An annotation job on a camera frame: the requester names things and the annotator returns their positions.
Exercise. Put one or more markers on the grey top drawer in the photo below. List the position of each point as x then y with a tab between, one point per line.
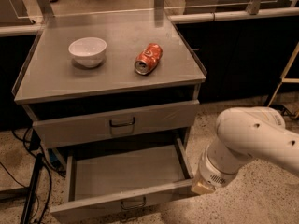
102	126

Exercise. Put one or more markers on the wooden wheeled stand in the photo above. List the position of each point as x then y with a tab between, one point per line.
283	77

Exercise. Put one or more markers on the white ceramic bowl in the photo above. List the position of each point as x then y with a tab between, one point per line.
88	51

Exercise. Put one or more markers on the grey drawer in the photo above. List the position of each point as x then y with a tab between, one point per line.
123	174
102	126

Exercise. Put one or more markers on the grey metal drawer cabinet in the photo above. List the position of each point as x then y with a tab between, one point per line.
54	86

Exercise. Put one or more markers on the black power strip bar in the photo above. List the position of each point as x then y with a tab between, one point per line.
27	209

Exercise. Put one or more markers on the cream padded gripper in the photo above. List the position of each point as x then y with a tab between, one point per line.
210	174

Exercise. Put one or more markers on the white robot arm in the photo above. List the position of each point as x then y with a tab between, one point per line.
244	134

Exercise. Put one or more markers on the crushed orange soda can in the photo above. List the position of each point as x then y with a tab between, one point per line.
148	59

